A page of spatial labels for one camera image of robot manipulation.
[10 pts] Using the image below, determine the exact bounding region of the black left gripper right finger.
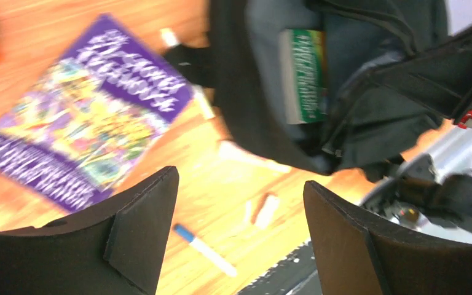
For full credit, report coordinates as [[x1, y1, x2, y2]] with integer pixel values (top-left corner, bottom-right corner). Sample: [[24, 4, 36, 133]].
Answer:
[[303, 181, 472, 294]]

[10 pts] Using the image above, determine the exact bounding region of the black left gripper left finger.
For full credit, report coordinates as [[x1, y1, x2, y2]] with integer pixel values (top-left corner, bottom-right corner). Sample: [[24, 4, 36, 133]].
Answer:
[[0, 166, 179, 294]]

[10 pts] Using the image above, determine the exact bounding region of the black student backpack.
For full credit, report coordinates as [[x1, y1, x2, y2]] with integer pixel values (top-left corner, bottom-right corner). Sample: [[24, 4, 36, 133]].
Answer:
[[163, 0, 472, 176]]

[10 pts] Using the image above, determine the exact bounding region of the green treehouse paperback book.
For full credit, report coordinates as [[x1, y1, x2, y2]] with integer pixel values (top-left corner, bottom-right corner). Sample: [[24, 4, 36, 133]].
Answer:
[[279, 29, 328, 125]]

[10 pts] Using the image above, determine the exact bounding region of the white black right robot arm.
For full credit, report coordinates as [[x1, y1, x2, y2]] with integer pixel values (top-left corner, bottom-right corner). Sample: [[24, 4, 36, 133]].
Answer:
[[360, 128, 472, 244]]

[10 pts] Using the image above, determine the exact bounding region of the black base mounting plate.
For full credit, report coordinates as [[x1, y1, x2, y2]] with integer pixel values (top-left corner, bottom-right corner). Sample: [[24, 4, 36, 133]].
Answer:
[[237, 239, 323, 295]]

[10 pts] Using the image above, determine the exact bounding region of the purple paperback book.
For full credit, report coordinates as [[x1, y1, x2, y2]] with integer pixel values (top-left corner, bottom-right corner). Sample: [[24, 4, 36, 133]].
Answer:
[[0, 14, 193, 213]]

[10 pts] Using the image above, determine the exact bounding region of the pink yellow highlighter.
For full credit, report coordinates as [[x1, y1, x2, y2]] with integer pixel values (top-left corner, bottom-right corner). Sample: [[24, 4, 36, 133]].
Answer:
[[218, 140, 292, 174]]

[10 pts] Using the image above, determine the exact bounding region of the white pencil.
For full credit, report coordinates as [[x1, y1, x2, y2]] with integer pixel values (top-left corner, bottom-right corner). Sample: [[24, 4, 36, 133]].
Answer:
[[160, 28, 216, 120]]

